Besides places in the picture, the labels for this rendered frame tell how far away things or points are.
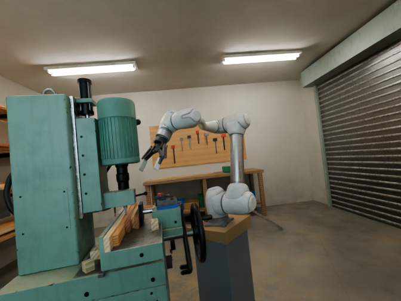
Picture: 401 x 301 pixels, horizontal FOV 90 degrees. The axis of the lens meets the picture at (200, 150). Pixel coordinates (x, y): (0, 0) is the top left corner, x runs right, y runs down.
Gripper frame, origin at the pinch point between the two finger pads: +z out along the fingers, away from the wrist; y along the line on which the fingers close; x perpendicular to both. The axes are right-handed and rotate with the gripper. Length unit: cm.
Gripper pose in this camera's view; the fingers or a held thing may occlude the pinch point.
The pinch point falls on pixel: (148, 168)
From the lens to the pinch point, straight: 115.3
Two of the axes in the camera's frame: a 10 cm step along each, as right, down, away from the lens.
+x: -5.7, -5.5, -6.2
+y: -7.8, 1.0, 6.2
